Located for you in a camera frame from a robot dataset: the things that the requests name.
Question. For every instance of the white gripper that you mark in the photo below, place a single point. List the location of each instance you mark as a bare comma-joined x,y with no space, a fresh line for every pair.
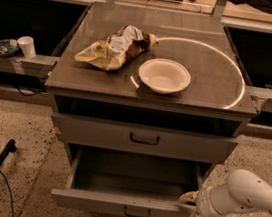
202,204

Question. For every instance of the grey drawer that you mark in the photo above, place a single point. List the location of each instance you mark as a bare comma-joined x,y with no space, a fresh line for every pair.
143,139
127,184

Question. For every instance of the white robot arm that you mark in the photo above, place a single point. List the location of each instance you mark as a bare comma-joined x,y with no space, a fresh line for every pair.
242,193

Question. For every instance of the grey drawer cabinet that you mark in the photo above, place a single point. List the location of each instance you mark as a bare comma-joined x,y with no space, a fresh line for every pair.
215,102

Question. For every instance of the grey top drawer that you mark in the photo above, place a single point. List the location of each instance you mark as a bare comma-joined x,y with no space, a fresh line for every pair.
143,139

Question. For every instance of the white paper bowl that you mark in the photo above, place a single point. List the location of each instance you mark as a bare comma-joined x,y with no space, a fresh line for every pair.
164,76

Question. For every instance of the crumpled yellow brown chip bag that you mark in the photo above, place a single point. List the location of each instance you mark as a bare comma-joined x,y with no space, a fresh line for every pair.
116,50

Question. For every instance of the white paper cup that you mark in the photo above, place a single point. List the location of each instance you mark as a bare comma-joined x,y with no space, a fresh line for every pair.
26,44

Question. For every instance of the dark small plate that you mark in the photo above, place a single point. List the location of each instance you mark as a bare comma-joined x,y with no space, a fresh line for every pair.
8,48

